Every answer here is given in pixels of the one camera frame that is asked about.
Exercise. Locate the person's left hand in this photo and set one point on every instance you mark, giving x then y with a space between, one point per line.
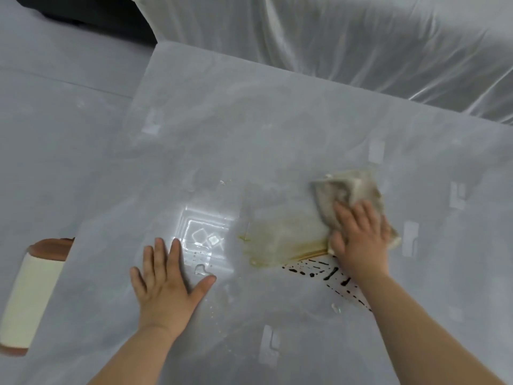
168 296

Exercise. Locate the person's right hand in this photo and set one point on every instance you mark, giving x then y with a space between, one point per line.
362 240

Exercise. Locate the beige cleaning cloth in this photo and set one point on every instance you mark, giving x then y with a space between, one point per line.
340 192

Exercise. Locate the person's left forearm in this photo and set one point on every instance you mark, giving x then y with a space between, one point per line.
134 360

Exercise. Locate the person's right forearm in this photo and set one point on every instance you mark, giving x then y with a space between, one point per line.
417 332

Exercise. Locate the grey marble table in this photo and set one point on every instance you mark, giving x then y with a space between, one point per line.
280 124

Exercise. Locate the sofa with white cover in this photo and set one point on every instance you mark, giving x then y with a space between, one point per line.
340 36

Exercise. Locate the cream stool with brown frame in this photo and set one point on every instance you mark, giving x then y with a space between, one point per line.
32 292

